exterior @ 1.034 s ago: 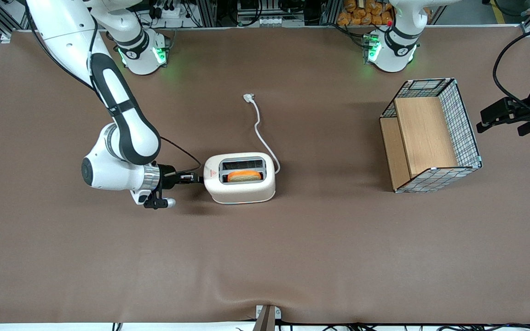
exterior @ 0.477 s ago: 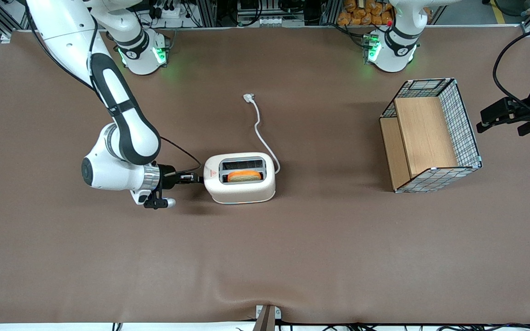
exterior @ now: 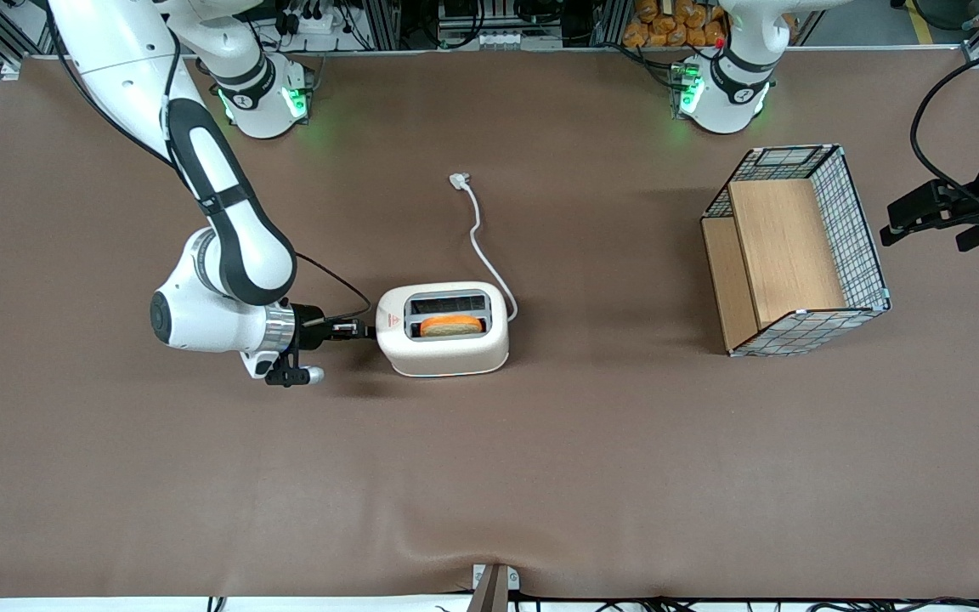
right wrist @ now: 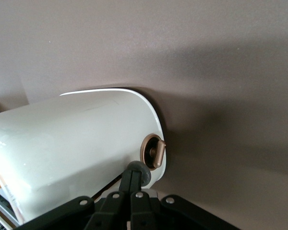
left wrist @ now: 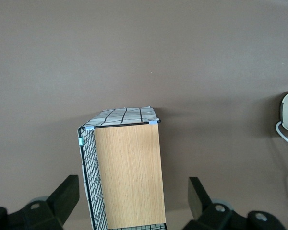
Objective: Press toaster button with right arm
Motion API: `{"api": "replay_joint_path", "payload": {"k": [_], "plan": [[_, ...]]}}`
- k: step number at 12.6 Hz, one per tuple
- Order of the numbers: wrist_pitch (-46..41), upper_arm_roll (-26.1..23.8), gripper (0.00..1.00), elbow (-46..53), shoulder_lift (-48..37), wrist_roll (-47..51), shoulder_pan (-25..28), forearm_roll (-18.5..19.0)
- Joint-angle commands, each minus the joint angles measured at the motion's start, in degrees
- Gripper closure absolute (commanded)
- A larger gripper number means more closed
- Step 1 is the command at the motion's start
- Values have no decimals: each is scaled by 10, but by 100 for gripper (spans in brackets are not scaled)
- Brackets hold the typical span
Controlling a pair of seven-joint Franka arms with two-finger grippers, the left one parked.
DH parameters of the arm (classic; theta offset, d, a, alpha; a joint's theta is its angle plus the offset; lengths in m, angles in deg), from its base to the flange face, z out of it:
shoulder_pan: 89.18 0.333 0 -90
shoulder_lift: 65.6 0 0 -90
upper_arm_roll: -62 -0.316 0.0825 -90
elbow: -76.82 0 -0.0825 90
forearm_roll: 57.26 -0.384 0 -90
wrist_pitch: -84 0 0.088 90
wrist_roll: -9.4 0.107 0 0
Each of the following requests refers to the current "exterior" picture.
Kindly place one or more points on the white two-slot toaster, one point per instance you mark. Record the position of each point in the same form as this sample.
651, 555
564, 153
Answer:
443, 353

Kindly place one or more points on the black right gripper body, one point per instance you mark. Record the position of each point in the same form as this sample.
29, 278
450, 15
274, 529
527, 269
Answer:
310, 327

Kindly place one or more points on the bag of orange buns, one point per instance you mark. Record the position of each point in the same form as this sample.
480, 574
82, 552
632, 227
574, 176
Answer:
668, 25

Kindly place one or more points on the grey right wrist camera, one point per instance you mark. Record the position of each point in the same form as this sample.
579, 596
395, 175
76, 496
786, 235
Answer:
294, 372

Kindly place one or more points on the grey metal camera bracket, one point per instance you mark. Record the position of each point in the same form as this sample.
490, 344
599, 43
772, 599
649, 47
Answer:
494, 588

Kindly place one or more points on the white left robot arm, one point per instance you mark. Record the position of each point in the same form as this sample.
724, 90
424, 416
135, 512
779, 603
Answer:
732, 93

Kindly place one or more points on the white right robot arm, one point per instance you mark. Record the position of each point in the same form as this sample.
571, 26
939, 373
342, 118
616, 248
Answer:
234, 221

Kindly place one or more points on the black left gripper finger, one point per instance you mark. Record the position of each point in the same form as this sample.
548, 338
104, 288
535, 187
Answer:
976, 238
923, 208

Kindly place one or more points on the bread slice with orange crust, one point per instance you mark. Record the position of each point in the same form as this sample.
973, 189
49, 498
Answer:
451, 325

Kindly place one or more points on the white power strip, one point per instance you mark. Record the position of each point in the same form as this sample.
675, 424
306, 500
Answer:
307, 23

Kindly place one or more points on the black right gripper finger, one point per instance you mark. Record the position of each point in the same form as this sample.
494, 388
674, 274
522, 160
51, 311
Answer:
347, 323
358, 334

